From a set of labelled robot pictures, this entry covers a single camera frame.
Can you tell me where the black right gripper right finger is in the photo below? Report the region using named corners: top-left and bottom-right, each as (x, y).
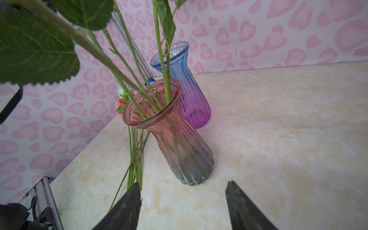
top-left (225, 181), bottom-right (277, 230)

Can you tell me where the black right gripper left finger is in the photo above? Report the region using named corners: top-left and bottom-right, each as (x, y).
top-left (93, 182), bottom-right (142, 230)

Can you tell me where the pink grey glass vase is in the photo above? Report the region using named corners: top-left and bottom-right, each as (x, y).
top-left (122, 79), bottom-right (214, 186)

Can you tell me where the blue purple glass vase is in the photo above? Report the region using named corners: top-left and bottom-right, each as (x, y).
top-left (149, 41), bottom-right (212, 130)

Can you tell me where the pink white peony spray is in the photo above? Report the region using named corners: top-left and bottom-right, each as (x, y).
top-left (102, 1), bottom-right (163, 119)

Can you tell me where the pink rosebud stem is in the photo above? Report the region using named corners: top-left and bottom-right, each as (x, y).
top-left (1, 1), bottom-right (147, 98)

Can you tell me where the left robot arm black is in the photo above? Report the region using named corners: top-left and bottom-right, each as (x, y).
top-left (1, 85), bottom-right (49, 230)

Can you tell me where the cream white rose stem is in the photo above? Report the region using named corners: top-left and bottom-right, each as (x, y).
top-left (109, 127), bottom-right (150, 211)

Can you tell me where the pink peach open rose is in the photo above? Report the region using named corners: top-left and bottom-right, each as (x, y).
top-left (116, 99), bottom-right (127, 114)

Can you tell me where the dark blue small flower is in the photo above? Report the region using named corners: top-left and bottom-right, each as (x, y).
top-left (147, 78), bottom-right (156, 84)

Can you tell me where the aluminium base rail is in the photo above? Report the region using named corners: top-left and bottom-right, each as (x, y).
top-left (18, 176), bottom-right (64, 230)

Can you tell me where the aluminium corner frame post left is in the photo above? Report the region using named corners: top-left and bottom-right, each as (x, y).
top-left (111, 11), bottom-right (154, 79)

